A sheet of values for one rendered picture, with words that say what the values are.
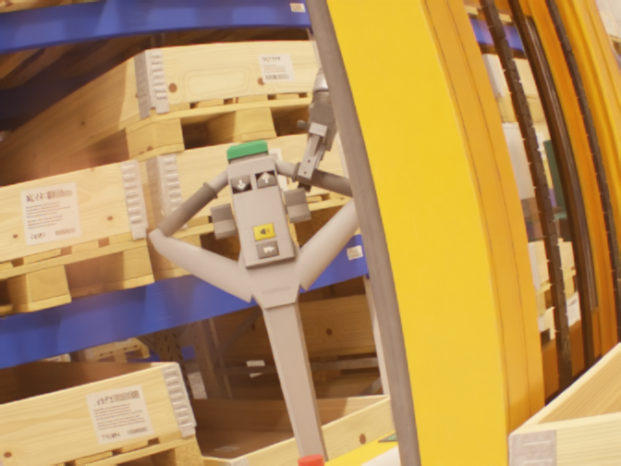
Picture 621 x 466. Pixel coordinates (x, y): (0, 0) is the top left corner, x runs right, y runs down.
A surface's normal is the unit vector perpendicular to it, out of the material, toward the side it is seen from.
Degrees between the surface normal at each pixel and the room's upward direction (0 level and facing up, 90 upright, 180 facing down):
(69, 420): 90
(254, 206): 74
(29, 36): 90
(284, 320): 89
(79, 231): 90
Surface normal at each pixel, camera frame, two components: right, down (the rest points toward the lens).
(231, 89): 0.71, -0.13
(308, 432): 0.06, 0.00
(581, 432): -0.67, 0.16
